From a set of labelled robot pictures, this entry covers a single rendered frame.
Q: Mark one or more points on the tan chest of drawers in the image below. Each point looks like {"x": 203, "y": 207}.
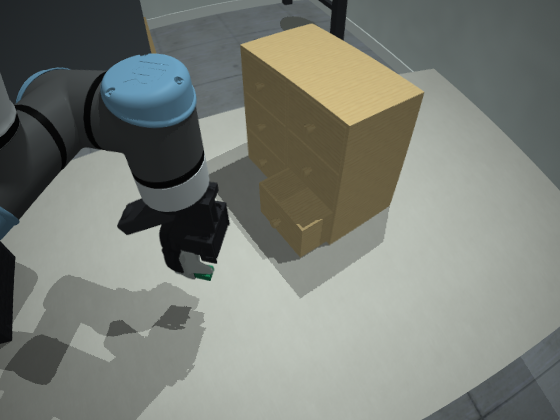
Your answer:
{"x": 378, "y": 107}

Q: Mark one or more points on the brown wooden drawer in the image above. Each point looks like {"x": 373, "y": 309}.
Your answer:
{"x": 271, "y": 164}
{"x": 301, "y": 218}
{"x": 319, "y": 175}
{"x": 271, "y": 130}
{"x": 323, "y": 132}
{"x": 269, "y": 87}

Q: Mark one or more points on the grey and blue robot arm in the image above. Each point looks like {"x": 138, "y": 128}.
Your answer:
{"x": 151, "y": 119}

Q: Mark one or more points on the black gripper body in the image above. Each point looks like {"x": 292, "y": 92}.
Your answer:
{"x": 195, "y": 223}

